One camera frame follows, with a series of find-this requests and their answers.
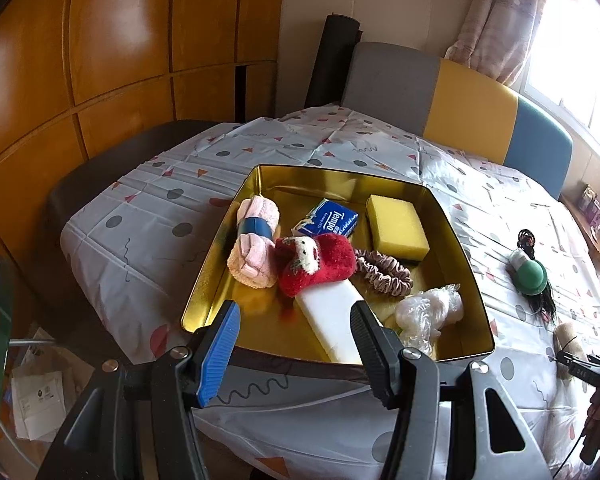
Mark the pink patterned curtain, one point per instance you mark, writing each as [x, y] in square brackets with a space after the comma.
[495, 20]

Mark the white foam sponge block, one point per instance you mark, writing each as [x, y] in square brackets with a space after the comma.
[330, 325]

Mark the blue tissue pack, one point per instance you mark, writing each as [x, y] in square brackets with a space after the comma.
[325, 220]

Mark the window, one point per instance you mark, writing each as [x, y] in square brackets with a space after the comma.
[580, 60]

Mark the purple box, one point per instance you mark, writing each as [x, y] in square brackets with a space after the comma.
[592, 205]

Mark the black rolled mat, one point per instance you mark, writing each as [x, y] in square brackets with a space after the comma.
[332, 60]

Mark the red fuzzy sock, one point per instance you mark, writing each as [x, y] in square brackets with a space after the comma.
[320, 260]

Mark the plastic wrapped white bundle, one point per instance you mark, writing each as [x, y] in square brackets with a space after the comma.
[430, 312]

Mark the black hair bundle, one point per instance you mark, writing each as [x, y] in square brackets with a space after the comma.
[546, 307]

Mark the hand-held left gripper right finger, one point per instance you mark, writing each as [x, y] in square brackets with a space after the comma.
[375, 360]

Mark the yellow sponge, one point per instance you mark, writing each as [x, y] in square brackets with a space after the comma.
[397, 225]

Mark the pink fuzzy sock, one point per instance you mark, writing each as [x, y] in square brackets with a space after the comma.
[252, 255]

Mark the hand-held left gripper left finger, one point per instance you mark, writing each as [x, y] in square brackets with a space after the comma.
[219, 355]

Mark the grey yellow blue headboard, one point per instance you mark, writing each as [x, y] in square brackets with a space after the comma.
[475, 105]

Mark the mauve satin scrunchie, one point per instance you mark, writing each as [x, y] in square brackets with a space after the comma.
[387, 275]

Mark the green round brush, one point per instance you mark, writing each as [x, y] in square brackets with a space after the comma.
[530, 275]

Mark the wooden wardrobe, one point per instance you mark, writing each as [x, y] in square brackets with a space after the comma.
[105, 60]

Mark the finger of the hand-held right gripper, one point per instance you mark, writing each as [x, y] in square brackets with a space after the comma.
[580, 364]

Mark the beige cloth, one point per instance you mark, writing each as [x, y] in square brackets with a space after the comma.
[570, 342]

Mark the white papers pile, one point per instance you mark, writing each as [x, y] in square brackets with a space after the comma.
[40, 395]

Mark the gold tin box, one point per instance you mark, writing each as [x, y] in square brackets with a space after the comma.
[252, 320]

